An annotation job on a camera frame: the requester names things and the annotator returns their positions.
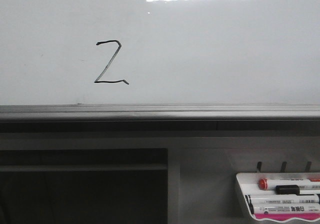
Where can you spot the white marker tray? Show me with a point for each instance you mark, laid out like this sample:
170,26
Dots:
247,184

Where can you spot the white marker black end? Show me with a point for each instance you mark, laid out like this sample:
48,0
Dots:
283,199

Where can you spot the white whiteboard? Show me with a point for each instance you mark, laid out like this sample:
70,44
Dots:
159,52

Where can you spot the grey whiteboard stand frame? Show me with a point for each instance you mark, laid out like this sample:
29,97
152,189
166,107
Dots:
142,172

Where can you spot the white marker with label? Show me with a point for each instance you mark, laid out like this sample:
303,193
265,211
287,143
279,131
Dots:
295,208

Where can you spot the black capped whiteboard marker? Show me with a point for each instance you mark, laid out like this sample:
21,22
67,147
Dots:
294,189

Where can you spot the black tray hook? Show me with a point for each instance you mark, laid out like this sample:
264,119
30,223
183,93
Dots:
308,167
283,167
258,167

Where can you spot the red capped whiteboard marker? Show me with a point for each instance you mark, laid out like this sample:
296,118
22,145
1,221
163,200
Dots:
303,184

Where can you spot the grey whiteboard frame ledge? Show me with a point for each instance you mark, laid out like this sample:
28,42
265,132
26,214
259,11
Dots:
156,112

